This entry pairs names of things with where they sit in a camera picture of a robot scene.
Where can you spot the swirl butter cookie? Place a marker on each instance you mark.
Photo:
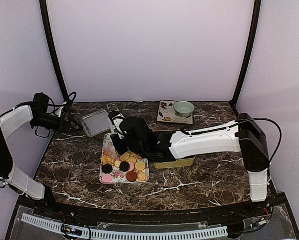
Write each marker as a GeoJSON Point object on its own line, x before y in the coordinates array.
{"type": "Point", "coordinates": [142, 177]}

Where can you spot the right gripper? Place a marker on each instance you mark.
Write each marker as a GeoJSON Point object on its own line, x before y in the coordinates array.
{"type": "Point", "coordinates": [120, 149]}

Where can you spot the pink sandwich cookie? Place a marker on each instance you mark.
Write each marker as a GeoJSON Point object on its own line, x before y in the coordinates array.
{"type": "Point", "coordinates": [131, 166]}
{"type": "Point", "coordinates": [107, 178]}

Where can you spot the floral cookie tray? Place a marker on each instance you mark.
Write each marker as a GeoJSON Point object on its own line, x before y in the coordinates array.
{"type": "Point", "coordinates": [111, 156]}

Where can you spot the square floral plate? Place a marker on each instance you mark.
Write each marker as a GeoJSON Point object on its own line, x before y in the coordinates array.
{"type": "Point", "coordinates": [166, 114]}

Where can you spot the brown chocolate cookie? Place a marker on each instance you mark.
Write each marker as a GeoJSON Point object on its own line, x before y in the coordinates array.
{"type": "Point", "coordinates": [131, 176]}

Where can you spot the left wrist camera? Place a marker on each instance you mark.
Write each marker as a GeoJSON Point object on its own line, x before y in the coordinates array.
{"type": "Point", "coordinates": [61, 110]}

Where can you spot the dotted round yellow biscuit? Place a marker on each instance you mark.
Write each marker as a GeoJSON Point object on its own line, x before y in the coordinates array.
{"type": "Point", "coordinates": [125, 156]}

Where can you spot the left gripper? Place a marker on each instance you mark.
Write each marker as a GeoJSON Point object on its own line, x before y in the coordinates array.
{"type": "Point", "coordinates": [67, 125]}

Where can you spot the gold cookie tin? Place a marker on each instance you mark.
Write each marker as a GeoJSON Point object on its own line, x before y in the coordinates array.
{"type": "Point", "coordinates": [179, 163]}

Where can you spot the black sandwich cookie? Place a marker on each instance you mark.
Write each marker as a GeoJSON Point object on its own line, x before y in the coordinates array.
{"type": "Point", "coordinates": [107, 168]}
{"type": "Point", "coordinates": [124, 166]}

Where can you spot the silver tin lid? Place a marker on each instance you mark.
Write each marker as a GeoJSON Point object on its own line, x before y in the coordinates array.
{"type": "Point", "coordinates": [96, 123]}

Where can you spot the white slotted cable duct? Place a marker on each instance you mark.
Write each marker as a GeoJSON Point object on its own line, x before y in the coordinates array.
{"type": "Point", "coordinates": [124, 232]}

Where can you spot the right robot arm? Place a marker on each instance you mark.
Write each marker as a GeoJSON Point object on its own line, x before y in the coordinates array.
{"type": "Point", "coordinates": [239, 136]}

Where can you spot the light green ceramic bowl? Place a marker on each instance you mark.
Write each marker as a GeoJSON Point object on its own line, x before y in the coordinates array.
{"type": "Point", "coordinates": [183, 109]}

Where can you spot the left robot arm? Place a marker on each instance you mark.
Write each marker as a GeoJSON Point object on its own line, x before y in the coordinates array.
{"type": "Point", "coordinates": [16, 150]}

